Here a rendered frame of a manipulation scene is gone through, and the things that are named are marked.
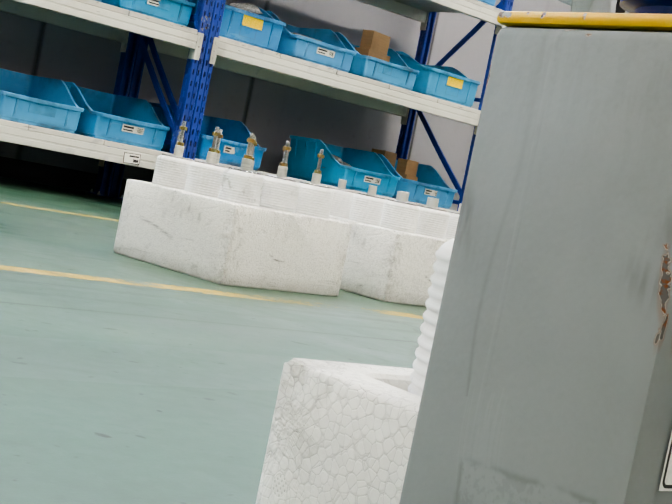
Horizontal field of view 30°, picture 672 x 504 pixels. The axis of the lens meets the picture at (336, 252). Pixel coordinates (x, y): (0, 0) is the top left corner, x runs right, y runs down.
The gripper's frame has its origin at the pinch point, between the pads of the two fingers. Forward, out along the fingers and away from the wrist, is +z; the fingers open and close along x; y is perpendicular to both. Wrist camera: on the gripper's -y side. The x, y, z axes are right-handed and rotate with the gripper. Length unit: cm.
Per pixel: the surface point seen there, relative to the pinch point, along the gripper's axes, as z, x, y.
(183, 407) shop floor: 35, -59, 52
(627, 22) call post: 3.8, 27.4, -7.9
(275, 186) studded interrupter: 11, -198, 121
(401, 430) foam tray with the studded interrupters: 18.0, 7.3, 2.9
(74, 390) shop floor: 35, -51, 61
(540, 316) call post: 10.7, 27.1, -7.2
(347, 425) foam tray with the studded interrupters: 18.7, 5.8, 6.0
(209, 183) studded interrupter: 14, -191, 134
